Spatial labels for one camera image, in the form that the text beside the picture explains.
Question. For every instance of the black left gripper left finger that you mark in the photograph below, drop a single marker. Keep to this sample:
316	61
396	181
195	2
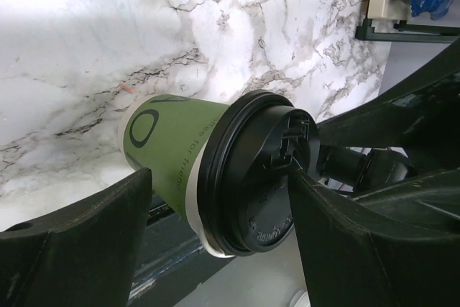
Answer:
84	254

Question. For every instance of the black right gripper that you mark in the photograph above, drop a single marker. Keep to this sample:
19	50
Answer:
424	107

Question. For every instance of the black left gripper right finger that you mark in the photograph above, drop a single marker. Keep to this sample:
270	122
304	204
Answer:
395	246

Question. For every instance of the green paper cup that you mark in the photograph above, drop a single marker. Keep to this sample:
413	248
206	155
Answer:
168	134

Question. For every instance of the black plastic cup lid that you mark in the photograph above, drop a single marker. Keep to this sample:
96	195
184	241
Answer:
242	189

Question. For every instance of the beige shelf rack black frame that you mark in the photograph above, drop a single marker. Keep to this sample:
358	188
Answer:
387	21

